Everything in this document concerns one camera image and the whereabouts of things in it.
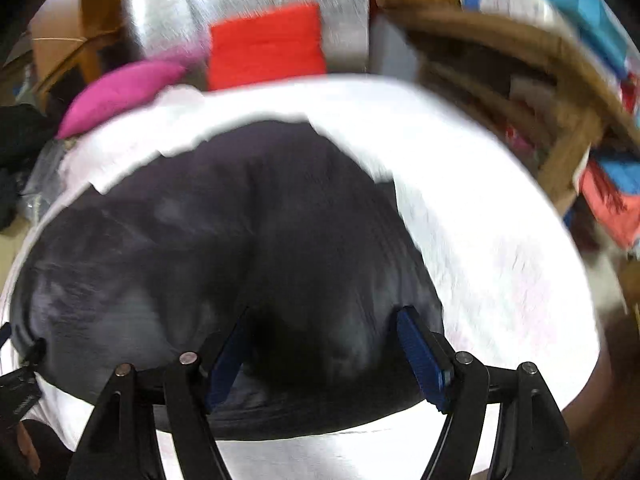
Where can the red folded cloth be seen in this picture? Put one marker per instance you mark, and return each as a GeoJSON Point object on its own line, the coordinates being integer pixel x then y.
{"type": "Point", "coordinates": [610, 210]}

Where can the white fleece blanket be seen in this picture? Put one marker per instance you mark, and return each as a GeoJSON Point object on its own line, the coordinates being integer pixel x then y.
{"type": "Point", "coordinates": [500, 260]}

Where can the clear plastic bag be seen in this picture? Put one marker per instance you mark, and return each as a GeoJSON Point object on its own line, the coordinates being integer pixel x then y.
{"type": "Point", "coordinates": [45, 175]}

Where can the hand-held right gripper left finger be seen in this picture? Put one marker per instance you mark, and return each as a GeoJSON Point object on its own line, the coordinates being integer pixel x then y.
{"type": "Point", "coordinates": [225, 360]}

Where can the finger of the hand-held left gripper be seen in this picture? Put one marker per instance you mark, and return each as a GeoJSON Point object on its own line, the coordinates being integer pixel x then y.
{"type": "Point", "coordinates": [32, 352]}

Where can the person's left forearm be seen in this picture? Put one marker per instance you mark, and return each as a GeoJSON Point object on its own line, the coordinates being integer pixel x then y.
{"type": "Point", "coordinates": [47, 455]}

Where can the pink pillow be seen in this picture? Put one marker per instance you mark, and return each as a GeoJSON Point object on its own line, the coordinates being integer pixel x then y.
{"type": "Point", "coordinates": [115, 95]}

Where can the pile of black clothes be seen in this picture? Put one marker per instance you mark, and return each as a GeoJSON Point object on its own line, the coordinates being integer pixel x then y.
{"type": "Point", "coordinates": [20, 135]}

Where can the wooden shelf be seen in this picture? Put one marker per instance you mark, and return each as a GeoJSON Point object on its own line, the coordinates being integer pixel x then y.
{"type": "Point", "coordinates": [550, 65]}

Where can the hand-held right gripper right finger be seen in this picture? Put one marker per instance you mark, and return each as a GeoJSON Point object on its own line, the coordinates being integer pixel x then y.
{"type": "Point", "coordinates": [422, 355]}

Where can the wooden cabinet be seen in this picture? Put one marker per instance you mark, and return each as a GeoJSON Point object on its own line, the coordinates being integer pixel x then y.
{"type": "Point", "coordinates": [95, 15]}

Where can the red pillow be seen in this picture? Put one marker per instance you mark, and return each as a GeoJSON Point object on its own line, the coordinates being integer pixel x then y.
{"type": "Point", "coordinates": [265, 47]}

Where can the dark checkered jacket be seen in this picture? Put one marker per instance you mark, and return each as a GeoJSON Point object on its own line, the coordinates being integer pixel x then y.
{"type": "Point", "coordinates": [200, 240]}

